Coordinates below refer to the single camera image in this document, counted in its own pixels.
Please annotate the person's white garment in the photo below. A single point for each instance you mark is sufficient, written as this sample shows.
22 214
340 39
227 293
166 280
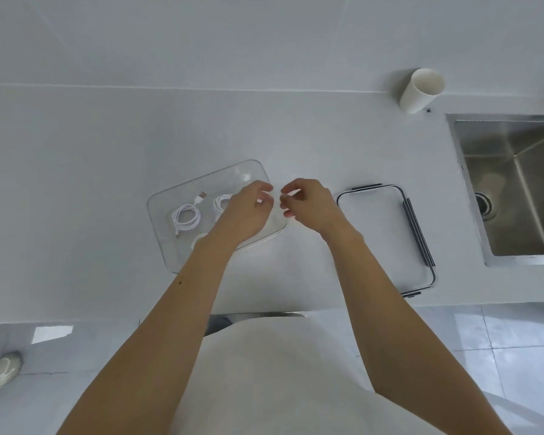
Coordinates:
276 380

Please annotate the clear lid with grey clips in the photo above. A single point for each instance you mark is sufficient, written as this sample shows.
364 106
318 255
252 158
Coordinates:
381 221

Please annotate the person's left thumb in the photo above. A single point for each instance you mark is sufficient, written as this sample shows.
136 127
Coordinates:
265 204

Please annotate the person's right hand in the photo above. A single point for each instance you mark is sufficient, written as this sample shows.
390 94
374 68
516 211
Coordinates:
319 208

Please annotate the white paper cup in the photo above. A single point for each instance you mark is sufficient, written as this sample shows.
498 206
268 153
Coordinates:
419 92

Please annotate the stainless steel sink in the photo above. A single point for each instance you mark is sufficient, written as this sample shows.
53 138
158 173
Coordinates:
521 176

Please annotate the person's right forearm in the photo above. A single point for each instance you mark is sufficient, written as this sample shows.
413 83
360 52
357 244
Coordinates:
390 330

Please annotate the round metal sink drain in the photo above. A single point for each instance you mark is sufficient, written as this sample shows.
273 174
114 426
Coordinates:
485 206

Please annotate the person's right fingers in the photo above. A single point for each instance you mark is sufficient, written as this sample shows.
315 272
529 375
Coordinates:
294 197

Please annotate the person's left hand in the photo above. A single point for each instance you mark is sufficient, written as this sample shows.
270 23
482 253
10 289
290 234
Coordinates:
240 217

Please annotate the person's left forearm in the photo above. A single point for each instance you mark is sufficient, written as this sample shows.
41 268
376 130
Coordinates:
163 330

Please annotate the clear glass food container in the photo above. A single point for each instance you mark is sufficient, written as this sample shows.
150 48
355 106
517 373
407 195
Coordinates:
163 212

